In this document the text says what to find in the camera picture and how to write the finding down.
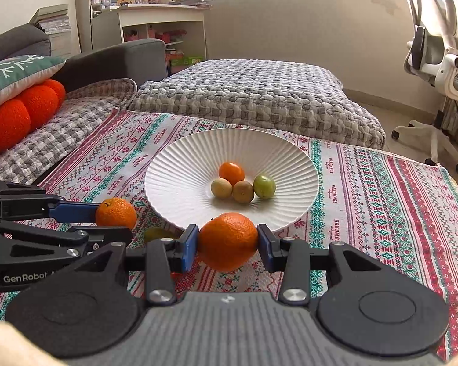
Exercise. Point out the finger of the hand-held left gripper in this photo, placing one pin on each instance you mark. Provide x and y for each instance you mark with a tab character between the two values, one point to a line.
76	212
99	234

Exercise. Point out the orange lobed cushion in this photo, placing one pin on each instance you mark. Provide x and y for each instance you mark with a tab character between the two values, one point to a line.
7	122

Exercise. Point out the white office chair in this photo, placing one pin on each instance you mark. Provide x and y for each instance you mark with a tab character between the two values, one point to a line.
442	64

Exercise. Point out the tan round fruit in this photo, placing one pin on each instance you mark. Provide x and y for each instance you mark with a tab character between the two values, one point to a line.
221	188

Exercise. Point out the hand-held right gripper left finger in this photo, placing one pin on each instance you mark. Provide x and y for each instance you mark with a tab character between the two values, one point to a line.
187	249

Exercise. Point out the red green patterned tablecloth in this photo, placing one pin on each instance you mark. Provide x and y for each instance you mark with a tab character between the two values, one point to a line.
366	198

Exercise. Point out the grey quilted ottoman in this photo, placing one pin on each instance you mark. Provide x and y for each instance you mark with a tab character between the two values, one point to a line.
252	91

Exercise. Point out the white desk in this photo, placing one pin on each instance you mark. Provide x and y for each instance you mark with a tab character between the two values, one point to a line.
160	14

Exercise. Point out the light green fruit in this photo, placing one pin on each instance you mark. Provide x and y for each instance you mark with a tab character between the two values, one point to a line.
264	186

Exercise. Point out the grey sofa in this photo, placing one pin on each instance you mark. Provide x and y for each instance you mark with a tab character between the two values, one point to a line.
137	57

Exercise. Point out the brown kiwi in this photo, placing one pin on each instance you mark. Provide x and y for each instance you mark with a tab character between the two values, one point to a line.
243	191

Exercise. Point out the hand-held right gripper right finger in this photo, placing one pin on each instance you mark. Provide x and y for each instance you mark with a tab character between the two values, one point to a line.
265	249

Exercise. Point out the green box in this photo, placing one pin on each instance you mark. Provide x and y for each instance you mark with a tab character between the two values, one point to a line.
187	61

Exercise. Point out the green snowflake pillow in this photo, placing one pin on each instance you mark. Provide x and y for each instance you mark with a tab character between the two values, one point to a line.
11	72

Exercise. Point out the dark green fruit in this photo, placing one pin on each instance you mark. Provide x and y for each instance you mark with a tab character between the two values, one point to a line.
156	233

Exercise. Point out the large orange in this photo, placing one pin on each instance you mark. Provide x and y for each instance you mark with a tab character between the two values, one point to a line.
228	242

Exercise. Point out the white ribbed plate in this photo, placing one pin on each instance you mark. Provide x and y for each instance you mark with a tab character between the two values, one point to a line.
175	183

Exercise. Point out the small orange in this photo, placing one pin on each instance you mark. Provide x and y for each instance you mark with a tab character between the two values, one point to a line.
231	172

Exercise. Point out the grey checked quilted blanket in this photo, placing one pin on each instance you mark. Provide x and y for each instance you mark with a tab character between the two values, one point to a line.
61	129

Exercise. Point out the mandarin with green stem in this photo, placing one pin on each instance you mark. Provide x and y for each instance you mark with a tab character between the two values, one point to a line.
116	214

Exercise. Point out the stack of books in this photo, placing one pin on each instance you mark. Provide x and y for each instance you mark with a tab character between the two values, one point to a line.
53	19

